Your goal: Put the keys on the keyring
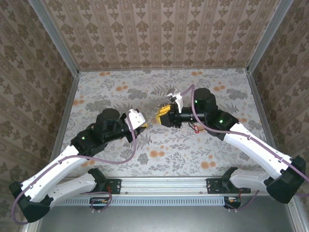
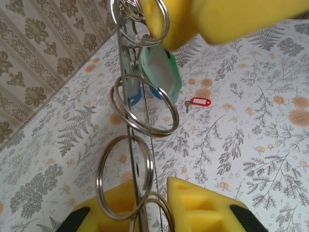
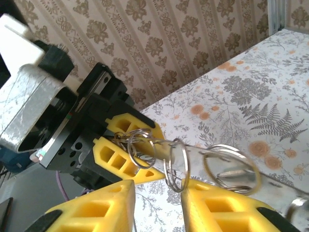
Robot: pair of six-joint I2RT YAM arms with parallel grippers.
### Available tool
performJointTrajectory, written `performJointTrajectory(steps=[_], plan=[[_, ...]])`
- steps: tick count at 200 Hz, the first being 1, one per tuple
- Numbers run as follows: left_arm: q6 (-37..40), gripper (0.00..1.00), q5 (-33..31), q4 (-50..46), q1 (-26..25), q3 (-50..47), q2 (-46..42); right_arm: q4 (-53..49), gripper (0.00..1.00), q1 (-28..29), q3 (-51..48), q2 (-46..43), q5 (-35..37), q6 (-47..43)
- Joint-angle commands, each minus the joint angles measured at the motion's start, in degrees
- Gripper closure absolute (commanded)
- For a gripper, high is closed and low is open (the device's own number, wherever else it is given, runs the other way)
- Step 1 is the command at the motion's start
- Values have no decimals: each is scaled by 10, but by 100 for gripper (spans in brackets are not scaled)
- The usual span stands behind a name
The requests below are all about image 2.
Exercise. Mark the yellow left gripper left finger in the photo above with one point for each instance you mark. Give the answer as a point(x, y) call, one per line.
point(116, 200)

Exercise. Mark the small silver key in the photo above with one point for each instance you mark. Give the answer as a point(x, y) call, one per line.
point(187, 106)

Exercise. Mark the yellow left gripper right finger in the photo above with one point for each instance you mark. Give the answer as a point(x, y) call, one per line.
point(200, 207)

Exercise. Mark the red plastic key tag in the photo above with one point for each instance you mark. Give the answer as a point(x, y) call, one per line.
point(200, 101)

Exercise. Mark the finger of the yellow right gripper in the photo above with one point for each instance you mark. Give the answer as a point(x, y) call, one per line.
point(229, 19)
point(154, 19)

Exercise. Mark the blue plastic key tag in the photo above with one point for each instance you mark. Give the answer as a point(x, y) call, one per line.
point(135, 96)

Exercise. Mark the teal plastic key tag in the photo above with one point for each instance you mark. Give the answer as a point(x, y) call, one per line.
point(157, 70)

